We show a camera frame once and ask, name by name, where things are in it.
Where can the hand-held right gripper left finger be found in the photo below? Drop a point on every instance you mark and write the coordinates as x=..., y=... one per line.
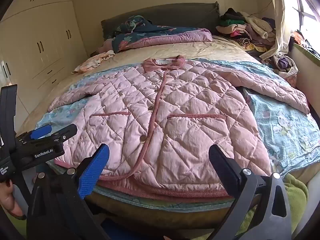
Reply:
x=95, y=170

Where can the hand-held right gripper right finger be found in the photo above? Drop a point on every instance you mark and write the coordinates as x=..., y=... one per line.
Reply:
x=222, y=172

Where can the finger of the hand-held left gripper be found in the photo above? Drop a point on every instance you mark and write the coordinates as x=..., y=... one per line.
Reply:
x=41, y=132
x=65, y=133

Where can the pink quilted jacket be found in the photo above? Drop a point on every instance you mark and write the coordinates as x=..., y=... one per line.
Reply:
x=180, y=110

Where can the basket of clothes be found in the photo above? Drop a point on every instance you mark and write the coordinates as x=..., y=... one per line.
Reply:
x=285, y=65

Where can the pile of clothes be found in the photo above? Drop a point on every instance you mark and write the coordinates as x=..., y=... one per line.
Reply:
x=247, y=27

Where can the person's left hand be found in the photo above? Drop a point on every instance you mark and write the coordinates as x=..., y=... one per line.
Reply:
x=10, y=201

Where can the light blue cartoon blanket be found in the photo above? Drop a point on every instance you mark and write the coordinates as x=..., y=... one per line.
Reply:
x=282, y=125

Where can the green cloth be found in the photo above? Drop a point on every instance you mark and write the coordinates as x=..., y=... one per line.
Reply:
x=296, y=195

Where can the small floral cloth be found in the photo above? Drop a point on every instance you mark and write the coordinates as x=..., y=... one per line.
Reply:
x=92, y=61

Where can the cream wardrobe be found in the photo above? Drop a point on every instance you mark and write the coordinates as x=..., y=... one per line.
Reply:
x=42, y=35

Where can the pink cloth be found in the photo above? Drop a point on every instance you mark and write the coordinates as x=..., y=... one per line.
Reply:
x=107, y=46

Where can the bed with beige sheet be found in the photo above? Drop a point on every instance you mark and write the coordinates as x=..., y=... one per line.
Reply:
x=180, y=48

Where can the dark floral quilt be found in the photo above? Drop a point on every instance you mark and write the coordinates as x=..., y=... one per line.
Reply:
x=150, y=33

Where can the cream curtain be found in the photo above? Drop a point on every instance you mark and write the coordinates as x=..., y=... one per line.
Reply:
x=281, y=25

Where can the grey padded headboard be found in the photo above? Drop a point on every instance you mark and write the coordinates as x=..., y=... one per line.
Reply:
x=175, y=13

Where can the window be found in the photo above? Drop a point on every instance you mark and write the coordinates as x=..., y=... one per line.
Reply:
x=306, y=5

